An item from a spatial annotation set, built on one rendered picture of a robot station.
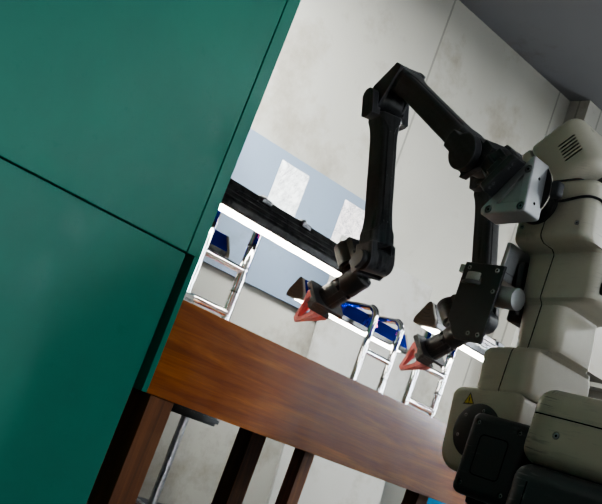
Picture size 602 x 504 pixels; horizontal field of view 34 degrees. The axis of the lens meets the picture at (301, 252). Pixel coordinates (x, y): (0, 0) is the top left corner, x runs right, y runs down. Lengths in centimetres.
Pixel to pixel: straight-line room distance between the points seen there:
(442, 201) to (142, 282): 450
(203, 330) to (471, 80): 460
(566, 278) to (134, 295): 80
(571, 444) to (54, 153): 93
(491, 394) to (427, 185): 421
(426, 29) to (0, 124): 464
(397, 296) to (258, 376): 364
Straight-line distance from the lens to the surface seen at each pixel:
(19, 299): 162
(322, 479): 527
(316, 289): 218
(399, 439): 236
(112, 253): 169
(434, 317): 286
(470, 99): 629
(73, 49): 164
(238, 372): 196
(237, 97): 184
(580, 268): 189
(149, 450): 188
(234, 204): 226
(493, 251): 243
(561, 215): 188
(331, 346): 522
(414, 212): 593
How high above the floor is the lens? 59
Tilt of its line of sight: 11 degrees up
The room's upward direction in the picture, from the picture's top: 21 degrees clockwise
